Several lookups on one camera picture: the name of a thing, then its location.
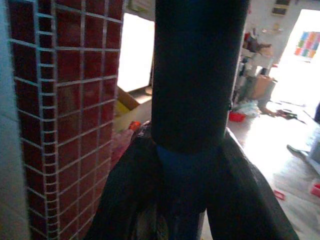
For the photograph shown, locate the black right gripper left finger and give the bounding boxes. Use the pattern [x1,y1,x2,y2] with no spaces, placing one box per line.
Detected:
[84,120,165,240]

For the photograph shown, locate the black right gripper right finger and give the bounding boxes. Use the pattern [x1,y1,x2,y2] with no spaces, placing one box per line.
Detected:
[203,127,300,240]

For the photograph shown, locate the blue broom with green bristles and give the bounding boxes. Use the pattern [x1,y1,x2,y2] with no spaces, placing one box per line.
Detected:
[151,0,251,240]

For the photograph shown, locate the flat red toy piece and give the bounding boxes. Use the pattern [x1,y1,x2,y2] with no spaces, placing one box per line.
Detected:
[273,189,287,201]

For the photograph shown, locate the open cardboard box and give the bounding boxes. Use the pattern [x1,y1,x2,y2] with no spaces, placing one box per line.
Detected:
[113,86,153,133]

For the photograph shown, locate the red plastic basket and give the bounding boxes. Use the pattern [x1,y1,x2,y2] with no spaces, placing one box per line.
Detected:
[228,111,247,123]

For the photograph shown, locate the white plastic bag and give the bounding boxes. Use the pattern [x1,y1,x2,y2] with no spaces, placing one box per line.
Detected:
[234,99,261,118]

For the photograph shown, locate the brown cardboard box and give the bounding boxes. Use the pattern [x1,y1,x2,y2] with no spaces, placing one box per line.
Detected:
[251,74,278,101]

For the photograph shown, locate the red tiled pillar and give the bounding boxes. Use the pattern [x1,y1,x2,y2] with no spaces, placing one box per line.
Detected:
[7,0,125,240]

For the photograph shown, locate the cluttered white shelf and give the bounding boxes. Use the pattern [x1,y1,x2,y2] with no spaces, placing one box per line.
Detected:
[238,24,276,85]

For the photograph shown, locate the colourful wall poster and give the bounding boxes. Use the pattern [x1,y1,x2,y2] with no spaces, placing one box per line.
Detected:
[294,31,320,59]

